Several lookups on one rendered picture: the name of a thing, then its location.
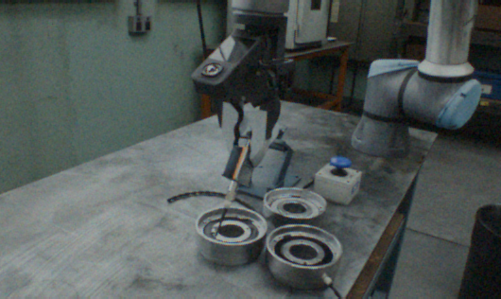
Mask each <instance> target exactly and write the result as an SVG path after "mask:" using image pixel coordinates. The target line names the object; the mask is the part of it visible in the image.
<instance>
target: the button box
mask: <svg viewBox="0 0 501 299"><path fill-rule="evenodd" d="M360 177H361V171H355V170H352V169H349V168H344V169H343V171H342V172H337V168H336V167H333V166H332V165H331V164H327V165H326V166H325V167H323V168H322V170H321V171H320V172H317V173H316V174H315V181H314V192H315V193H317V194H319V195H320V196H322V197H323V199H325V200H328V201H330V202H336V203H338V204H344V205H348V203H350V202H351V201H352V200H353V197H354V196H356V194H357V193H358V191H359V187H360Z"/></svg>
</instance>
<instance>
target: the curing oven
mask: <svg viewBox="0 0 501 299"><path fill-rule="evenodd" d="M332 2H333V0H290V3H289V12H288V13H285V16H286V17H287V26H286V43H285V48H287V53H293V48H303V47H307V46H311V45H316V44H317V47H321V45H322V44H326V43H327V40H328V34H329V27H330V21H331V8H332ZM233 12H236V9H233V8H232V0H228V8H227V29H226V40H227V39H228V38H229V36H230V35H231V34H232V33H233V32H234V31H235V30H236V29H238V28H239V29H245V25H241V24H237V23H233Z"/></svg>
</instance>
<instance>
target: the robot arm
mask: <svg viewBox="0 0 501 299"><path fill-rule="evenodd" d="M289 3H290V0H232V8H233V9H236V12H233V23H237V24H241V25H245V29H239V28H238V29H236V30H235V31H234V32H233V33H232V34H231V35H230V36H229V38H228V39H227V40H226V41H224V42H223V43H222V44H221V45H220V47H218V48H217V49H216V50H215V51H214V52H213V53H212V55H211V56H209V57H208V58H207V59H206V60H205V61H204V62H203V64H202V65H201V66H200V67H199V68H198V69H197V70H196V71H195V72H194V73H193V74H192V75H191V77H192V80H193V82H194V87H195V91H196V93H199V94H202V95H205V96H211V97H215V98H216V113H217V118H218V126H219V128H220V129H221V132H222V136H223V138H224V141H225V143H226V146H227V150H228V152H229V154H231V151H232V149H233V146H238V147H239V145H238V140H239V138H240V136H241V134H242V133H243V132H244V131H245V129H246V128H247V127H248V122H249V119H248V117H247V116H245V115H244V101H245V102H248V103H251V105H252V107H253V108H256V107H259V106H260V107H259V111H257V112H254V113H253V114H251V115H250V128H251V129H252V139H251V140H250V146H251V152H250V156H249V159H250V163H251V165H252V167H253V168H256V167H257V166H258V165H260V164H261V162H262V161H263V158H264V156H265V155H266V153H267V151H268V147H269V145H270V144H271V143H272V141H273V140H274V139H275V138H276V137H277V135H278V133H279V125H278V123H277V121H278V120H279V117H280V114H281V102H280V95H281V90H282V89H284V95H283V97H288V96H291V93H292V84H293V77H294V68H295V61H293V60H288V59H286V58H285V43H286V26H287V17H286V16H285V13H288V12H289ZM474 9H475V0H431V7H430V20H429V28H428V34H427V35H428V42H427V48H426V55H425V61H422V62H421V63H420V62H419V61H414V60H380V61H376V62H372V64H371V70H370V74H369V75H368V83H367V89H366V92H367V94H366V98H365V104H364V109H363V115H362V117H361V118H360V122H359V123H358V125H357V127H356V129H355V131H354V134H353V138H352V146H353V147H354V148H355V149H356V150H359V151H361V152H362V153H365V154H368V155H373V156H377V157H383V158H401V157H405V156H407V155H408V154H409V150H410V139H409V131H408V125H407V124H408V119H409V117H413V118H416V119H419V120H421V121H424V122H426V123H429V124H432V125H436V126H437V127H444V128H446V129H450V130H456V129H458V128H460V127H461V126H463V125H464V124H466V122H467V120H468V119H470V118H471V115H472V114H473V113H474V111H475V107H476V106H477V104H478V101H479V98H480V94H481V84H480V83H479V82H478V81H477V80H473V71H474V68H473V67H472V66H471V65H470V64H469V63H468V62H467V59H468V54H469V48H470V39H471V34H472V24H473V20H474V14H475V13H474ZM288 71H291V73H290V82H289V88H288V89H287V81H288ZM284 74H285V82H282V78H283V75H284Z"/></svg>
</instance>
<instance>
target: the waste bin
mask: <svg viewBox="0 0 501 299"><path fill-rule="evenodd" d="M470 242H471V243H470V249H469V254H468V257H467V261H466V265H465V269H464V273H463V276H462V280H461V284H460V287H459V292H458V298H457V299H501V203H498V204H488V205H482V206H480V207H479V208H478V210H477V211H476V213H475V222H474V225H473V228H472V233H471V241H470Z"/></svg>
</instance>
